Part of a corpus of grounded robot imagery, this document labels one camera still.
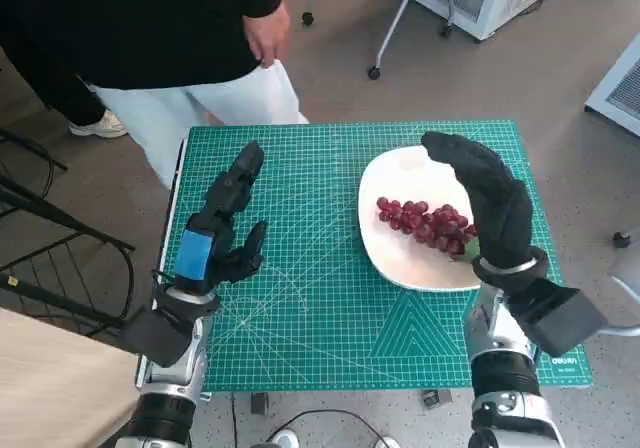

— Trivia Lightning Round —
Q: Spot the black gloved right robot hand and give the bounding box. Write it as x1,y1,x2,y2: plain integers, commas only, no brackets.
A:
420,131,534,269

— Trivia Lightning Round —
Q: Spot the person's left hand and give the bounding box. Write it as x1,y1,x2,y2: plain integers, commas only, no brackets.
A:
242,0,293,67

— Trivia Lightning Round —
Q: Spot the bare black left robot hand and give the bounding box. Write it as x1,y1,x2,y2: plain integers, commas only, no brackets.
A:
172,140,269,295

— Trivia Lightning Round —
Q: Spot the red toy grapes bunch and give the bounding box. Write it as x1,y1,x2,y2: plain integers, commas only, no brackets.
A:
376,196,484,265

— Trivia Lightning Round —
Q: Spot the white plate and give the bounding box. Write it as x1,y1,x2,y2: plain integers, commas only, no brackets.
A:
357,143,485,294

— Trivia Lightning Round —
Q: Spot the person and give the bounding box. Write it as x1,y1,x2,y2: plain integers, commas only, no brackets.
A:
0,0,311,193
49,72,130,140

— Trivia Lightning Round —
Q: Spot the green cutting mat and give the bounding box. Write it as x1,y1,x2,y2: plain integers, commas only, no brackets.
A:
160,120,595,395

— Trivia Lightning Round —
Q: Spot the grey office chair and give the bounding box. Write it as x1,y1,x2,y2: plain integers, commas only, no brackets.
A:
599,227,640,338

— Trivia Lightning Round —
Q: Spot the light wooden table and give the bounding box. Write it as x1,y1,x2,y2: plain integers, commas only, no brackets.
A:
0,309,140,448

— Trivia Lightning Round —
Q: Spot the grey wheeled chair frame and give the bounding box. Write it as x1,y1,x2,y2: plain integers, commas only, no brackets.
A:
301,0,457,81

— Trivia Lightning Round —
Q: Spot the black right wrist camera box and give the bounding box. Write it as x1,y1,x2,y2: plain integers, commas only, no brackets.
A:
509,277,610,358

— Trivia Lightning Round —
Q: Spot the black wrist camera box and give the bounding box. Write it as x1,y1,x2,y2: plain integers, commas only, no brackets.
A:
509,277,610,358
119,292,201,369

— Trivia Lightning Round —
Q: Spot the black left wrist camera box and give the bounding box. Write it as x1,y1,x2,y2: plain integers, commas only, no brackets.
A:
119,292,201,369

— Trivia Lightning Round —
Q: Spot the black metal chair frame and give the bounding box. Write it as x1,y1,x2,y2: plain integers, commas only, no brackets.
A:
0,126,137,340

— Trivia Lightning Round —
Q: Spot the black floor cable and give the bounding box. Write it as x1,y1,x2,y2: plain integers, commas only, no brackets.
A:
263,407,387,448

